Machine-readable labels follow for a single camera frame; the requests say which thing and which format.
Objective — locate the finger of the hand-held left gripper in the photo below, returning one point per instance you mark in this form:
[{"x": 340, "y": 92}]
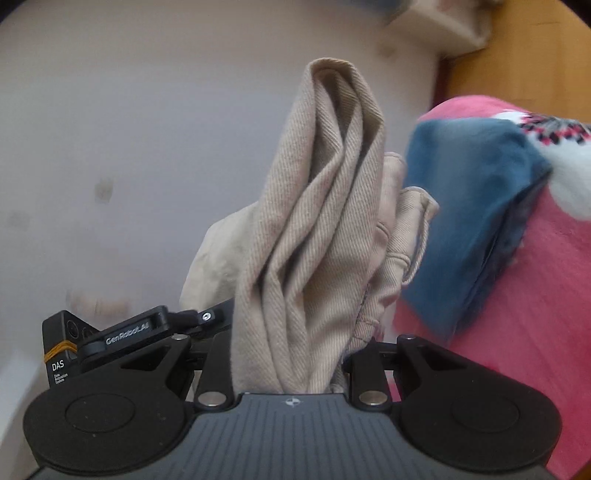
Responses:
[{"x": 205, "y": 316}]

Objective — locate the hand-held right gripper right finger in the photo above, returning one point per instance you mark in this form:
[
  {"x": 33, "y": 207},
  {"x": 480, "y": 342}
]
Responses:
[{"x": 369, "y": 364}]

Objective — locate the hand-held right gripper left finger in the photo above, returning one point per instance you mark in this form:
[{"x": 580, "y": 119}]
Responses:
[{"x": 221, "y": 362}]

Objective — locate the beige pants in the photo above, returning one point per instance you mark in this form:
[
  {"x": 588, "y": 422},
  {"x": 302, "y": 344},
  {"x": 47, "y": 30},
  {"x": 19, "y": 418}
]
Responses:
[{"x": 323, "y": 230}]

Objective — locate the folded blue clothes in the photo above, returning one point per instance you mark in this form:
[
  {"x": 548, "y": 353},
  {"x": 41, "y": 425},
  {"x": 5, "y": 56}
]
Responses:
[{"x": 471, "y": 207}]

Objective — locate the pink floral blanket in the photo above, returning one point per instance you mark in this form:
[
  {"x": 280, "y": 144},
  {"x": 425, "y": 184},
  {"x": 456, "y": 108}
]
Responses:
[{"x": 545, "y": 300}]

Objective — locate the white water dispenser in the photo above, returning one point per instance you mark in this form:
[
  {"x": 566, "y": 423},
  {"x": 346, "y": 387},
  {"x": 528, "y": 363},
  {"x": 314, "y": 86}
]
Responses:
[{"x": 443, "y": 23}]

